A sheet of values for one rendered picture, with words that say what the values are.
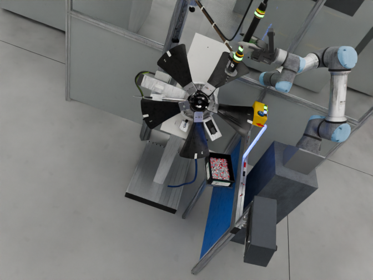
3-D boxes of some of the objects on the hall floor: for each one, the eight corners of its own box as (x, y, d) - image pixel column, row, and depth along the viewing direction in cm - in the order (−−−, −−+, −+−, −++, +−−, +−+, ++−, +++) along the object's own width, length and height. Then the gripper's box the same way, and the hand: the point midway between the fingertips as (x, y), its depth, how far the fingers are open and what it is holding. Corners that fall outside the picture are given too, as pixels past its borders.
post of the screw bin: (182, 215, 271) (213, 163, 213) (185, 215, 272) (217, 164, 214) (182, 218, 269) (214, 166, 211) (185, 219, 270) (218, 167, 212)
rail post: (191, 268, 245) (230, 226, 188) (196, 270, 245) (236, 228, 188) (190, 273, 242) (229, 232, 185) (195, 275, 242) (235, 234, 185)
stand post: (152, 181, 285) (179, 113, 218) (161, 185, 285) (191, 118, 219) (151, 185, 282) (177, 118, 215) (160, 189, 282) (189, 122, 216)
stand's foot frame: (146, 145, 310) (147, 140, 304) (188, 160, 313) (191, 156, 307) (124, 196, 267) (125, 191, 261) (174, 214, 270) (177, 210, 264)
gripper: (270, 71, 158) (232, 56, 156) (271, 55, 168) (235, 41, 166) (278, 57, 151) (238, 41, 150) (278, 42, 161) (241, 27, 160)
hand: (241, 37), depth 156 cm, fingers open, 8 cm apart
